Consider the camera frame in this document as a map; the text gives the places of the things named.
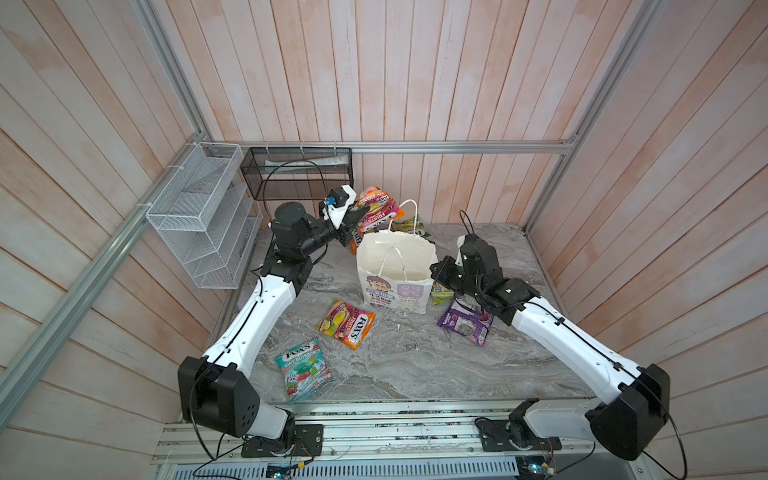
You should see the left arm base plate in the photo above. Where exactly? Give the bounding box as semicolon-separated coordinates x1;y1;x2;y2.
241;424;324;459

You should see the red yellow candy bag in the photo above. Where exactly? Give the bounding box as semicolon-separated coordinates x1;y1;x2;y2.
349;186;405;254

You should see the purple Fox's berries bag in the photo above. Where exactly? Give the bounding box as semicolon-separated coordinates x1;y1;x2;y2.
437;299;494;347

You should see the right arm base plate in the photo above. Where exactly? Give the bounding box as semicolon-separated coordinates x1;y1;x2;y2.
474;417;562;452

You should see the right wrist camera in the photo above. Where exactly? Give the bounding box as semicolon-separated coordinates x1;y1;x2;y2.
458;234;503;283

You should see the white paper bag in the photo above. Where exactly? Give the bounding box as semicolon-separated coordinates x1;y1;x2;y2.
356;228;437;314

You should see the green Spring Tea candy bag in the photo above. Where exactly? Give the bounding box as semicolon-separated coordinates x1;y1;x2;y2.
430;282;454;305

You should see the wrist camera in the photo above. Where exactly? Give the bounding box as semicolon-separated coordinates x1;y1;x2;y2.
322;184;357;229
458;234;503;283

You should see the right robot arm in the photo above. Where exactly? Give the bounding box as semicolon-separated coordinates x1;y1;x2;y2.
430;256;671;460

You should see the white wire mesh shelf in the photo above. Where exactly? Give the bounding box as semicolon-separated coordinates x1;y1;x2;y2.
146;142;259;290

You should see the teal Fox's candy bag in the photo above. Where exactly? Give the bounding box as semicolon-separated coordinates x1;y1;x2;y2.
275;339;333;404

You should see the orange Fox's candy bag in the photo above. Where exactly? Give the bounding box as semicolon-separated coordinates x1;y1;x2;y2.
316;299;376;350

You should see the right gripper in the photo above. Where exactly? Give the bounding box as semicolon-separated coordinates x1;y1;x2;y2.
428;256;482;303

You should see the green Fox's candy bag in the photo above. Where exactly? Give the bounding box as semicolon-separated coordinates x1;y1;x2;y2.
390;216;430;238

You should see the black mesh wall basket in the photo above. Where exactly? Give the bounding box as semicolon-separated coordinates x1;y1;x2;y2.
241;146;360;202

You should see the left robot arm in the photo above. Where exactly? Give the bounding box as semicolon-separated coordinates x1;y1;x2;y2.
178;202;369;440

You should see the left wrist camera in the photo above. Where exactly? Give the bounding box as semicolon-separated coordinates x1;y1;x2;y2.
322;184;357;229

